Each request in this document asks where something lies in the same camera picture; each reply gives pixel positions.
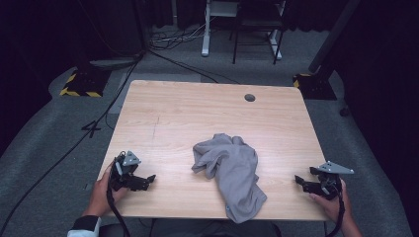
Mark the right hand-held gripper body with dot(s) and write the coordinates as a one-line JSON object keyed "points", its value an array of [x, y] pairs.
{"points": [[329, 179]]}

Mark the person's left hand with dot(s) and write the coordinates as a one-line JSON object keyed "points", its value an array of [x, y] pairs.
{"points": [[100, 194]]}

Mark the black stand base yellow corner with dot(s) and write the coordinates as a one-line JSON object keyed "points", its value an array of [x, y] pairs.
{"points": [[316, 87]]}

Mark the striped black stand base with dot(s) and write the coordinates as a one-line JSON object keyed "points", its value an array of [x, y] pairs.
{"points": [[84, 84]]}

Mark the slanted dark metal pole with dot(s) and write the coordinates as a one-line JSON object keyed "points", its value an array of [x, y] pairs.
{"points": [[332, 36]]}

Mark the flat grey stand foot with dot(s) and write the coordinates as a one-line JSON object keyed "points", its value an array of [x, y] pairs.
{"points": [[113, 62]]}

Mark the black metal chair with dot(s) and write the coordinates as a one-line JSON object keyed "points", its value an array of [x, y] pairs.
{"points": [[257, 23]]}

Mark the grey pants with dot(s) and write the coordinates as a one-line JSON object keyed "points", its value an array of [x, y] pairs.
{"points": [[232, 174]]}

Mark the white desk frame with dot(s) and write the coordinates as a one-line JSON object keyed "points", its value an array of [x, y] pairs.
{"points": [[206, 39]]}

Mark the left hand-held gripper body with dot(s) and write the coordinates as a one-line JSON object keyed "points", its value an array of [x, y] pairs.
{"points": [[123, 171]]}

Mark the person's right hand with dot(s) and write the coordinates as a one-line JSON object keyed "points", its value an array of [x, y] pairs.
{"points": [[332, 207]]}

